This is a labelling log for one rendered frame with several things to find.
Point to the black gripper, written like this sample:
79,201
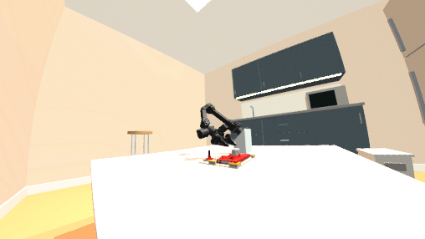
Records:
220,140

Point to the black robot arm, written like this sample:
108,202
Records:
206,130

